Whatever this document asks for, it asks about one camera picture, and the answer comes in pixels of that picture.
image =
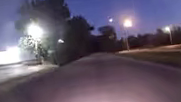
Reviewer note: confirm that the pale side path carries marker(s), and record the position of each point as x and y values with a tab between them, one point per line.
165	48

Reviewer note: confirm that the dark grass strip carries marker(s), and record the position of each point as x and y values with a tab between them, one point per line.
175	60

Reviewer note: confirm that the bright street lamp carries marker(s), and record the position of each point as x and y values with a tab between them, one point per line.
34	30

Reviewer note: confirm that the dark building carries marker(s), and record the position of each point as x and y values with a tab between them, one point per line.
106	45

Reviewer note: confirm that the grey paved lot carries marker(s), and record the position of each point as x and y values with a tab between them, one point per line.
7	73

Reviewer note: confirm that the grey asphalt path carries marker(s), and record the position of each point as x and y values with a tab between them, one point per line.
96	83

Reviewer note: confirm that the row of dark trees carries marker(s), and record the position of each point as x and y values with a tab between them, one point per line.
151	39

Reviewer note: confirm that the large dark tree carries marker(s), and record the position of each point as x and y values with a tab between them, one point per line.
73	39

